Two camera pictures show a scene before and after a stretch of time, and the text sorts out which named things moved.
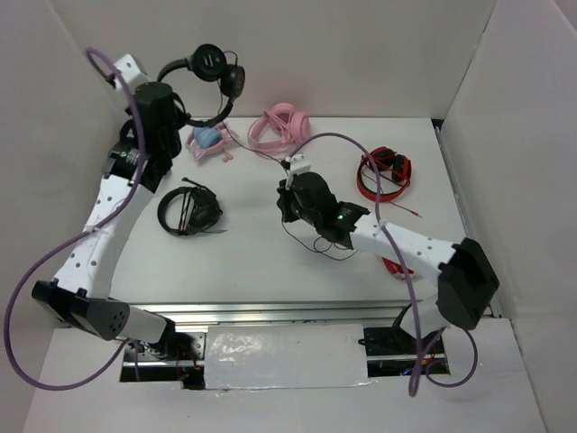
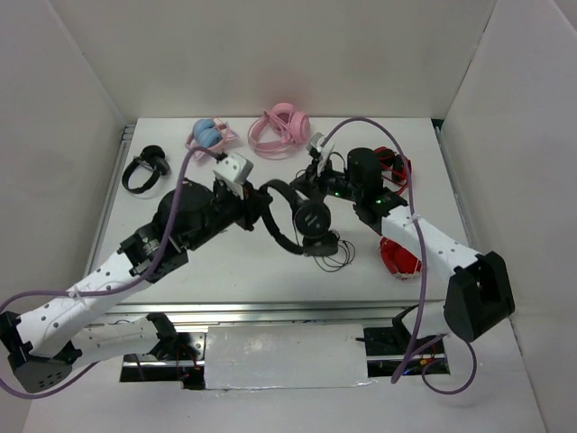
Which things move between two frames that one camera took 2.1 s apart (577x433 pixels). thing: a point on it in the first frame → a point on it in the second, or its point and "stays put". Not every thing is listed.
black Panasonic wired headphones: (210, 62) → (314, 222)
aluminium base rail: (279, 313) stays put
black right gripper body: (291, 208) → (334, 183)
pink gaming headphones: (291, 125) stays put
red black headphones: (398, 166) stays put
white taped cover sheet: (285, 356) stays put
